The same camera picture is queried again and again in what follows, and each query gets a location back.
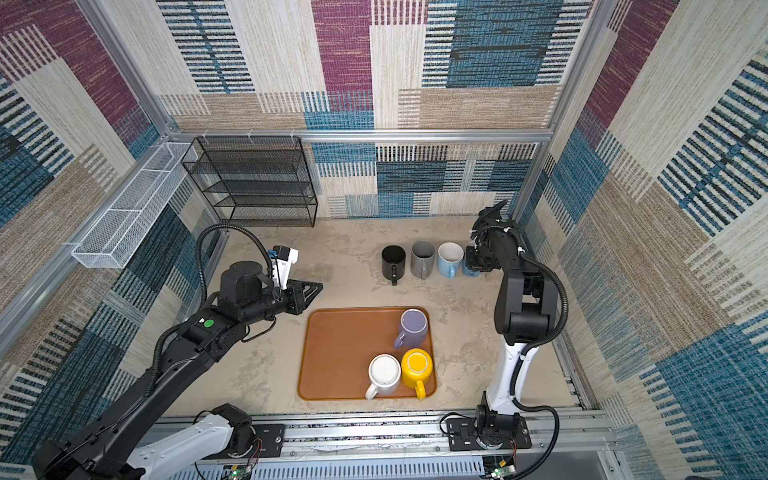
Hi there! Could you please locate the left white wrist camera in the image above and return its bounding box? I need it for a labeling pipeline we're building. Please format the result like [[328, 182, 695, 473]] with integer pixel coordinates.
[[268, 245, 299, 290]]

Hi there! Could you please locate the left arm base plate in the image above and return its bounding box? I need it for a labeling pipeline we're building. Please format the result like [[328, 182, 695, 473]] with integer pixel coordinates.
[[205, 424, 286, 462]]

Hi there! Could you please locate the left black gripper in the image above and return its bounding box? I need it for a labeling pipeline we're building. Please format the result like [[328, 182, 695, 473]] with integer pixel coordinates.
[[241, 279, 323, 329]]

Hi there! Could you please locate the black mug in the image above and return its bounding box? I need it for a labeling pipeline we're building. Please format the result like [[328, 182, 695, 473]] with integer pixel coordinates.
[[381, 245, 406, 286]]

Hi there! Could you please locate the yellow mug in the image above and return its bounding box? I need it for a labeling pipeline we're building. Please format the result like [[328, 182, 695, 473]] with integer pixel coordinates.
[[401, 348, 433, 400]]

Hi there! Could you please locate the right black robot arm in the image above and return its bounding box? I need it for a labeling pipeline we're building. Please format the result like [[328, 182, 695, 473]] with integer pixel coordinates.
[[464, 200, 567, 449]]

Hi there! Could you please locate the white mug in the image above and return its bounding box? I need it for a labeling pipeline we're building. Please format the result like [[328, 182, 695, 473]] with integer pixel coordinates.
[[365, 354, 401, 400]]

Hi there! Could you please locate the brown plastic tray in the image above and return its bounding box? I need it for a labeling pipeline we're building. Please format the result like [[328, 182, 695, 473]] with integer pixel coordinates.
[[297, 307, 435, 401]]

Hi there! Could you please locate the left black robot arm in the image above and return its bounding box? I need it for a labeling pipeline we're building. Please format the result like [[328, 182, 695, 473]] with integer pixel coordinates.
[[32, 228, 323, 479]]

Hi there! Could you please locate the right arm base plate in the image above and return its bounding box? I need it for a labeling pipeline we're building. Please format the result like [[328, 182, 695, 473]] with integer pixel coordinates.
[[440, 414, 533, 451]]

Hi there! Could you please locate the light blue mug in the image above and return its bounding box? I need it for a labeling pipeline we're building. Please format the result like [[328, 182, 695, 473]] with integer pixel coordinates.
[[437, 242, 464, 278]]

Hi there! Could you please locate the white wire mesh basket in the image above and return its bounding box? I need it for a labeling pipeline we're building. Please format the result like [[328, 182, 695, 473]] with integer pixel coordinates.
[[72, 142, 189, 269]]

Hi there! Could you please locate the grey mug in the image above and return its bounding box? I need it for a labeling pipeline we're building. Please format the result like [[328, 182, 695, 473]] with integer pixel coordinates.
[[410, 241, 436, 280]]

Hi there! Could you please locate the black wire shelf rack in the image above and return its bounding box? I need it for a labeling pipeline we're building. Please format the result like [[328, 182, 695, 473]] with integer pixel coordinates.
[[181, 136, 318, 227]]

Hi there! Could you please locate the purple mug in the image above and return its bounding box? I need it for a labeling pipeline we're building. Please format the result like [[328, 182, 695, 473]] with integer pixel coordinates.
[[394, 308, 428, 349]]

